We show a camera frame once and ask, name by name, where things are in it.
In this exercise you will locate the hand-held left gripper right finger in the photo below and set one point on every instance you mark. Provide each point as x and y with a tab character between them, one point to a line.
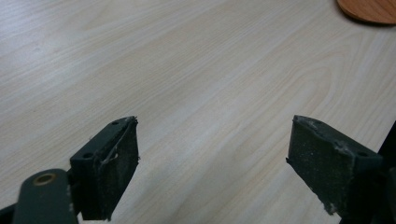
323	168

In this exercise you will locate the round brown wooden board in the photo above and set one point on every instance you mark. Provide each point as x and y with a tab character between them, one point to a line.
370	9

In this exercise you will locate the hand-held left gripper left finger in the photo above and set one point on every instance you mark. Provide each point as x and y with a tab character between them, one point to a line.
102	174

